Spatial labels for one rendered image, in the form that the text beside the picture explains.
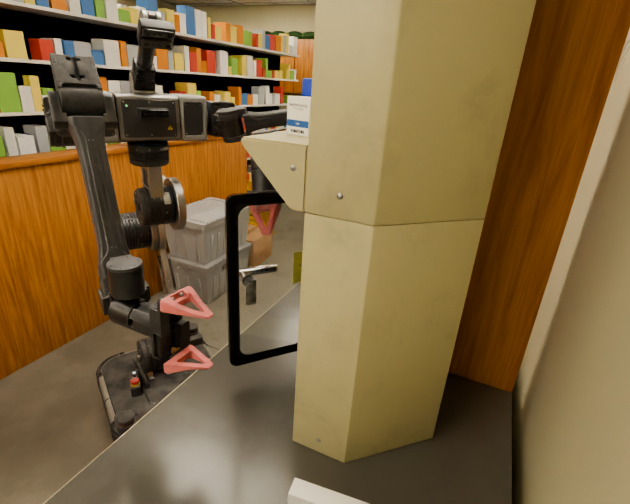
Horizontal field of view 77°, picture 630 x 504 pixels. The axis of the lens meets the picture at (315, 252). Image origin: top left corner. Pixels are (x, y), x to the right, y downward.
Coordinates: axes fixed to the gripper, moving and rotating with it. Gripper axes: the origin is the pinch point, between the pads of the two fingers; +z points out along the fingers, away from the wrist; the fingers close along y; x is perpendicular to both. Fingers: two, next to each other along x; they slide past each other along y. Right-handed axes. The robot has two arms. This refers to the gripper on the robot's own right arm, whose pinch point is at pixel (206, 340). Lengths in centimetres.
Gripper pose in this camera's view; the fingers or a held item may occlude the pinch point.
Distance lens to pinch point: 70.2
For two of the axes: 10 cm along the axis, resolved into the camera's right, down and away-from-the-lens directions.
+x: 4.2, -2.9, 8.6
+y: 0.9, -9.3, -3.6
